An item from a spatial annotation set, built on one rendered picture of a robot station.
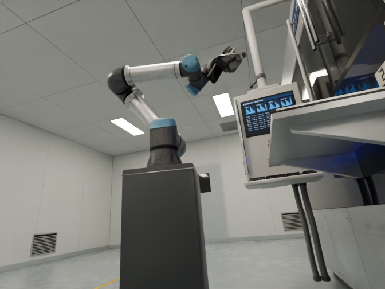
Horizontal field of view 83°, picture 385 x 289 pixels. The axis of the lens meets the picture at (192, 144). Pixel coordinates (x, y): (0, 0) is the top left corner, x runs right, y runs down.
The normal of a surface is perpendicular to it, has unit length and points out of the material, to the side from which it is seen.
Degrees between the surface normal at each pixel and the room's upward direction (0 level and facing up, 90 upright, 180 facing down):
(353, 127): 90
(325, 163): 90
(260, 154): 90
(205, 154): 90
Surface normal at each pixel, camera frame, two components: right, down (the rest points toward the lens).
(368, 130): -0.30, -0.29
